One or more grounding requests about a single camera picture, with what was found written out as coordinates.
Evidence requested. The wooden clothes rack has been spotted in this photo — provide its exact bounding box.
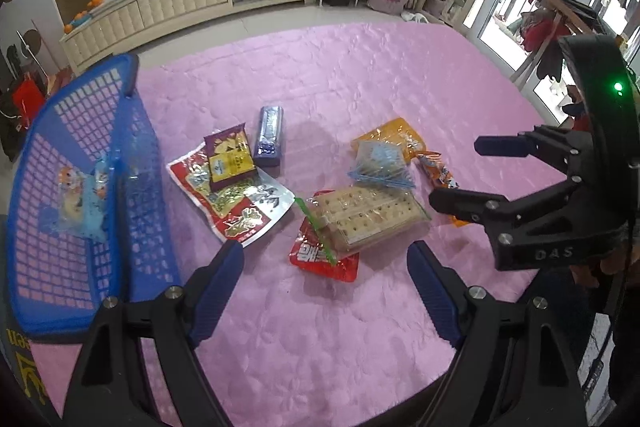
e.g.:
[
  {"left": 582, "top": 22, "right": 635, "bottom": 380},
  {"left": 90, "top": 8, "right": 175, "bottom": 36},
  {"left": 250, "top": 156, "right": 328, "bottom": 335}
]
[{"left": 505, "top": 0, "right": 601, "bottom": 82}]

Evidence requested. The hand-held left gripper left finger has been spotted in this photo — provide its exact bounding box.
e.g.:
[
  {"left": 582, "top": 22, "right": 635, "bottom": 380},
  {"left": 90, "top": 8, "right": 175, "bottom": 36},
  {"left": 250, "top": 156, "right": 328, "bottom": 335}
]
[{"left": 62, "top": 239, "right": 246, "bottom": 427}]

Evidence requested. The purple snack packet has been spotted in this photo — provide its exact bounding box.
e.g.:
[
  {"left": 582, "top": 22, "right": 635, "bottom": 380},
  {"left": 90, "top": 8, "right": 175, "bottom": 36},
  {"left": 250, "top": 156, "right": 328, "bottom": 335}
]
[{"left": 204, "top": 122, "right": 257, "bottom": 192}]

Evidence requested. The cream tv cabinet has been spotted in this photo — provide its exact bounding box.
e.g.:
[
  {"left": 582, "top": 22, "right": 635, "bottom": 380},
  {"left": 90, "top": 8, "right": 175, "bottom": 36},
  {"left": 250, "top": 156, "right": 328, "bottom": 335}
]
[{"left": 60, "top": 0, "right": 321, "bottom": 75}]

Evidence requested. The clear packet of blue sticks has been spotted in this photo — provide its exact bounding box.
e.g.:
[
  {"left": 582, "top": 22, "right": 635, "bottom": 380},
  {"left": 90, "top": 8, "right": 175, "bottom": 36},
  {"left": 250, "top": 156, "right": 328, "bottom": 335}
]
[{"left": 347, "top": 141, "right": 416, "bottom": 190}]

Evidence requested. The red noodle packet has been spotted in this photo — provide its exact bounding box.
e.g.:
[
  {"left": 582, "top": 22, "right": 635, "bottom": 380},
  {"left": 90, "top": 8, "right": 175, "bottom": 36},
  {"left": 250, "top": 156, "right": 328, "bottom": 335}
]
[{"left": 289, "top": 217, "right": 361, "bottom": 283}]

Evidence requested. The small orange sausage packet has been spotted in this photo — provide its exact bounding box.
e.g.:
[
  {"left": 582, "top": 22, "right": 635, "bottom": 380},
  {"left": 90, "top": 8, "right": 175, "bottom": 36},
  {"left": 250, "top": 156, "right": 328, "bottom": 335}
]
[{"left": 415, "top": 151, "right": 461, "bottom": 190}]

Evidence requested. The blue plastic basket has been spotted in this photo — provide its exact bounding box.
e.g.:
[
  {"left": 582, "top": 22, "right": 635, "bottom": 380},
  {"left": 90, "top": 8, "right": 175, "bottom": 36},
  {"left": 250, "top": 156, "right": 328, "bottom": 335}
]
[{"left": 7, "top": 53, "right": 183, "bottom": 338}]

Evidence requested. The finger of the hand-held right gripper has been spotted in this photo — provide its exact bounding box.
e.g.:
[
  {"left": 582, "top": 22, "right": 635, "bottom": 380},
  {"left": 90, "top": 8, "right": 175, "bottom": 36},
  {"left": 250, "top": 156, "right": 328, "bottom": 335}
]
[
  {"left": 474, "top": 125, "right": 593, "bottom": 170},
  {"left": 429, "top": 177, "right": 586, "bottom": 238}
]

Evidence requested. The group of oranges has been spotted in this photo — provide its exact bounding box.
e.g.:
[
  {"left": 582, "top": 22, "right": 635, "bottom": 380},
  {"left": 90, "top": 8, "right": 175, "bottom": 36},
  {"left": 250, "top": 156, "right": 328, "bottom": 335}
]
[{"left": 65, "top": 0, "right": 106, "bottom": 32}]

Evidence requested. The clear cracker pack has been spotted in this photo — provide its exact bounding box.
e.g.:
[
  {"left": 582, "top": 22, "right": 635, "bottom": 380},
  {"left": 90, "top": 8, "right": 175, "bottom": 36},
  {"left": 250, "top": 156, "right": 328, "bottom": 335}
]
[{"left": 305, "top": 187, "right": 432, "bottom": 258}]

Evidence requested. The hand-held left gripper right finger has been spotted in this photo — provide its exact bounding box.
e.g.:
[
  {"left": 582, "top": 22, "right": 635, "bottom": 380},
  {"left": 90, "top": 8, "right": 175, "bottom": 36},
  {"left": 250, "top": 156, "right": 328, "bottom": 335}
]
[{"left": 406, "top": 241, "right": 588, "bottom": 427}]

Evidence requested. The person's right hand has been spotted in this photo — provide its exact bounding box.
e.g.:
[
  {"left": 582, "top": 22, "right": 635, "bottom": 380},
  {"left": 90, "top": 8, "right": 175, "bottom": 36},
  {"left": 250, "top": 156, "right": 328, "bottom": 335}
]
[{"left": 575, "top": 247, "right": 635, "bottom": 289}]

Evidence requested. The blue purple candy bar packet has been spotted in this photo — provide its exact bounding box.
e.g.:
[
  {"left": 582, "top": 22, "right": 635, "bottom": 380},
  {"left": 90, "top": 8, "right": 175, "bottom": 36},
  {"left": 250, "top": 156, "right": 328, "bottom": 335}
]
[{"left": 253, "top": 106, "right": 286, "bottom": 168}]

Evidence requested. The pink quilted blanket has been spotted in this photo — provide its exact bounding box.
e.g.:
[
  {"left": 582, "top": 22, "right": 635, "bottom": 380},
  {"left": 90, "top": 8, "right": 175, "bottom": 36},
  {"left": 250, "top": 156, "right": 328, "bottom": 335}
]
[{"left": 10, "top": 22, "right": 596, "bottom": 427}]

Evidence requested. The orange snack bag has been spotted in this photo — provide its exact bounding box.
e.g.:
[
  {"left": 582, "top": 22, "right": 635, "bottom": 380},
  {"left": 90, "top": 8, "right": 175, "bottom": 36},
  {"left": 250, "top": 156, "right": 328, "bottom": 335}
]
[{"left": 350, "top": 118, "right": 426, "bottom": 168}]

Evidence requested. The clear blue cartoon snack packet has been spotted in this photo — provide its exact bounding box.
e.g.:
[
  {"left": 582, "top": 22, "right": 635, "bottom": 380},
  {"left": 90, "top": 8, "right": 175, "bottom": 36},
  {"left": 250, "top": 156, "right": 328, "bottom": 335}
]
[{"left": 57, "top": 156, "right": 122, "bottom": 241}]

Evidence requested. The red and white snack bag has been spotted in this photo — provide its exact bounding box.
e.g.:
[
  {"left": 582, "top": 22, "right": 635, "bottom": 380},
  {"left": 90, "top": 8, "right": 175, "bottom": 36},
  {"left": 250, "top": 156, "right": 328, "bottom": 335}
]
[{"left": 166, "top": 146, "right": 296, "bottom": 249}]

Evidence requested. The red paper bag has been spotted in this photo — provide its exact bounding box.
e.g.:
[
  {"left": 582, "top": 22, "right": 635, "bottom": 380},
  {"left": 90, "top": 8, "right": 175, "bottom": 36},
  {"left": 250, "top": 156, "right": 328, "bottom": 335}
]
[{"left": 12, "top": 77, "right": 46, "bottom": 128}]

